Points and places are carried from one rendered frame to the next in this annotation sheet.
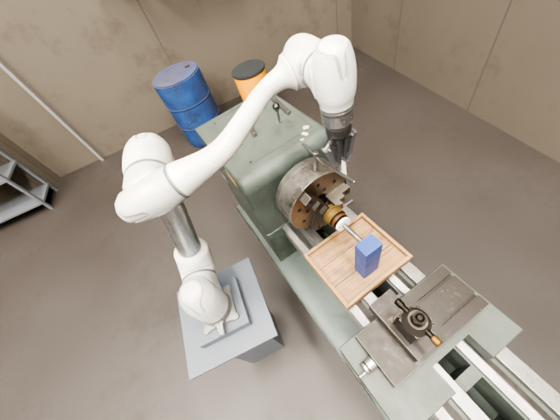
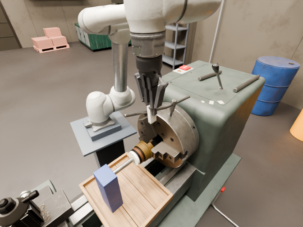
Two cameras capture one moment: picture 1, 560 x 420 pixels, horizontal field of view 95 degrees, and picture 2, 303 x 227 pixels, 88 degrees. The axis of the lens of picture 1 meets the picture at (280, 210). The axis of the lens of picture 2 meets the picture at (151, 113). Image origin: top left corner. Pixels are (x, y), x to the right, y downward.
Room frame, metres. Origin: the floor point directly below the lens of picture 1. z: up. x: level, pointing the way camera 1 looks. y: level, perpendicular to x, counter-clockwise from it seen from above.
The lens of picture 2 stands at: (0.38, -0.64, 1.66)
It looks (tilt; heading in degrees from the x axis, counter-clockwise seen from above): 37 degrees down; 61
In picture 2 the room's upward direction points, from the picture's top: straight up
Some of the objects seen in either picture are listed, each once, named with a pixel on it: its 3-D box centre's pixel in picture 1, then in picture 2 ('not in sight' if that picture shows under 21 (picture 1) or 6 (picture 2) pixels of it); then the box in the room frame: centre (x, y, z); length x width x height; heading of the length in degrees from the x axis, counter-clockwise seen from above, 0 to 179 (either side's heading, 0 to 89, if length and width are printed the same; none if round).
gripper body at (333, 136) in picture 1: (338, 133); (149, 70); (0.59, -0.25, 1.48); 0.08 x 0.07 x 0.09; 106
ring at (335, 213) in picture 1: (334, 216); (142, 151); (0.57, -0.20, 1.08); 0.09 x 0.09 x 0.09; 15
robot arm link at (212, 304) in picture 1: (202, 297); (98, 105); (0.51, 0.46, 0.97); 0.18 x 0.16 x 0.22; 4
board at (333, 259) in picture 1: (355, 257); (125, 191); (0.45, -0.24, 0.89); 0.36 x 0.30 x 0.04; 105
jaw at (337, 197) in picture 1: (339, 193); (168, 152); (0.67, -0.27, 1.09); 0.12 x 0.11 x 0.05; 106
